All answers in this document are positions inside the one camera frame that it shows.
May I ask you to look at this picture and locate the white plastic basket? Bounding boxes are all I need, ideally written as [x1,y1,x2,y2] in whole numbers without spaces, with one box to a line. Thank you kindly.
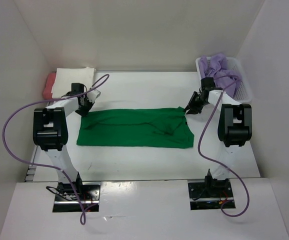
[195,56,252,103]

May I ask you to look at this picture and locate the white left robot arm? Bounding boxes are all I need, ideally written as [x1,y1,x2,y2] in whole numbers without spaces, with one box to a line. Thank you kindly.
[33,83,101,200]

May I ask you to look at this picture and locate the purple t shirt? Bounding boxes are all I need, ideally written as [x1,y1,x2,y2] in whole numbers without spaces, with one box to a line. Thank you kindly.
[198,53,242,98]

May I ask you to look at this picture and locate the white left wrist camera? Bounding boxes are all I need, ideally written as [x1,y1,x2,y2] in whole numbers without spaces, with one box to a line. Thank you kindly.
[86,89,101,104]

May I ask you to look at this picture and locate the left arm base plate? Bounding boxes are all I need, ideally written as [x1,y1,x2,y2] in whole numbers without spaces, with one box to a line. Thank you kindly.
[45,182,101,213]

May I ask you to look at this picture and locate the red t shirt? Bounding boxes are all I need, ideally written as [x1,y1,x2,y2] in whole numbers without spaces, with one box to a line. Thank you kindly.
[42,72,57,100]

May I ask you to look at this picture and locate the cream white t shirt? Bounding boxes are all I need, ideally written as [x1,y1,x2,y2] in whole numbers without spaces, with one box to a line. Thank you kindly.
[51,67,96,99]

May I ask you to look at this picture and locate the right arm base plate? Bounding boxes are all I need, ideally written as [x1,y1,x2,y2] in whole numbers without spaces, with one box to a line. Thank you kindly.
[187,180,236,211]

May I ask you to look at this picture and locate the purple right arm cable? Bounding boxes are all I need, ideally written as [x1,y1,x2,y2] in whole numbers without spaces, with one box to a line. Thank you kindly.
[197,74,250,218]

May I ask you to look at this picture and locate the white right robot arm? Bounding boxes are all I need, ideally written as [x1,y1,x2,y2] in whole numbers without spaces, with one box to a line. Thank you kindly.
[184,76,252,197]

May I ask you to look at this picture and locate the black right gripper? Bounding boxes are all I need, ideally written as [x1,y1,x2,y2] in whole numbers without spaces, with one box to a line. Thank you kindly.
[184,91,209,115]

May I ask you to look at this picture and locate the green t shirt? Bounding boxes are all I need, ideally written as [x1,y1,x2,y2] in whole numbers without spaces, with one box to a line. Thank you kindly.
[76,107,194,149]

